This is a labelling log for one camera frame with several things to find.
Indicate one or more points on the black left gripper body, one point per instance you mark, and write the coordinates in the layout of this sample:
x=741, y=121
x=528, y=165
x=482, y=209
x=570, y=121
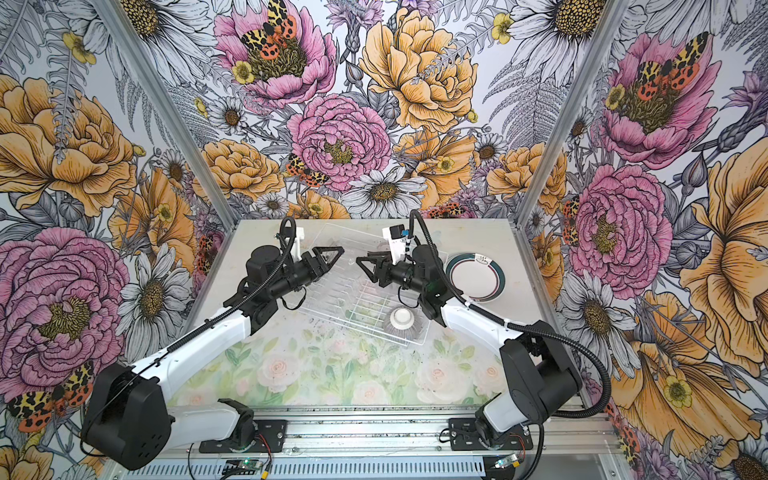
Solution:
x=298, y=274

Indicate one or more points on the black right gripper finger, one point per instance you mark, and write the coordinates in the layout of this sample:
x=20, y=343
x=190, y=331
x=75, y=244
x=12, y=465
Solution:
x=372, y=260
x=378, y=275

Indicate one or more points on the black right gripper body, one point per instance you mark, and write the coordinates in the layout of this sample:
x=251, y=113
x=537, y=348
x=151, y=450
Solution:
x=403, y=276

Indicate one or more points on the white wire dish rack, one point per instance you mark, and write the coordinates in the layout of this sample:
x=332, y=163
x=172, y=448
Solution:
x=347, y=297

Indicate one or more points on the plate green red band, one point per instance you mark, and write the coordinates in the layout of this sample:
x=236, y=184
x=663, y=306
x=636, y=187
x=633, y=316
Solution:
x=479, y=277

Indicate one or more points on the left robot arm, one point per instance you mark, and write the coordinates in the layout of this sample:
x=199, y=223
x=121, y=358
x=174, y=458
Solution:
x=128, y=419

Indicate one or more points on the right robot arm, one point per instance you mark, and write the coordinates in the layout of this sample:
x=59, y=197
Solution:
x=539, y=373

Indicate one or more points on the striped brown white bowl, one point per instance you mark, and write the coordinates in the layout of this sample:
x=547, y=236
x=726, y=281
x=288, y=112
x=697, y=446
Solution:
x=402, y=321

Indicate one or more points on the green circuit board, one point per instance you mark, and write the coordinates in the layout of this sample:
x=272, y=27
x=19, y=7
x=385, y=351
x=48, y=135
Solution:
x=246, y=466

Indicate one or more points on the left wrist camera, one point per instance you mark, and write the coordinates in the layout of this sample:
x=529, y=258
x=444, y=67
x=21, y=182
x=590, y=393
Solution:
x=297, y=239

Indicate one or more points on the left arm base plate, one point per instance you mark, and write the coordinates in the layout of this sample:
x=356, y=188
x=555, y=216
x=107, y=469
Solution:
x=262, y=436

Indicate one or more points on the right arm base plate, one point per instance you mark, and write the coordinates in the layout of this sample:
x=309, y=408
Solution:
x=462, y=434

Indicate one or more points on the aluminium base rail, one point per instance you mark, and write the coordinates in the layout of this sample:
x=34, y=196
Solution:
x=400, y=443

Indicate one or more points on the left aluminium corner post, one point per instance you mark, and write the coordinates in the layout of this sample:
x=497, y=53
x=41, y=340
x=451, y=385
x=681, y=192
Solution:
x=118, y=24

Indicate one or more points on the aluminium corner post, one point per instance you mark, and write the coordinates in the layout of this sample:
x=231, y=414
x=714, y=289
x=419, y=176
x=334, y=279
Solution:
x=118, y=24
x=606, y=31

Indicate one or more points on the right aluminium corner post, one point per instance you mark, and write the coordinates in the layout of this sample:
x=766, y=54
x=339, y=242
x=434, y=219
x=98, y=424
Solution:
x=606, y=31

